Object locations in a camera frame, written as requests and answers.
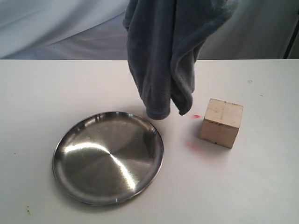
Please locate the pale wooden cube block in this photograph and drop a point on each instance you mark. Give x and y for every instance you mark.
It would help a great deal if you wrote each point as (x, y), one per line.
(221, 123)

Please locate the white backdrop sheet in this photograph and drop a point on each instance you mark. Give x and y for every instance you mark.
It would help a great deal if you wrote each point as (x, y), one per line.
(93, 30)

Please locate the round stainless steel plate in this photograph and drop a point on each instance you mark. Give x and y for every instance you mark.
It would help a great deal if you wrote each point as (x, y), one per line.
(108, 158)

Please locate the grey-blue fleece towel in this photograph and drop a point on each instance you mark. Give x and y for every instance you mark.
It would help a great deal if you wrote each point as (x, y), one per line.
(163, 44)

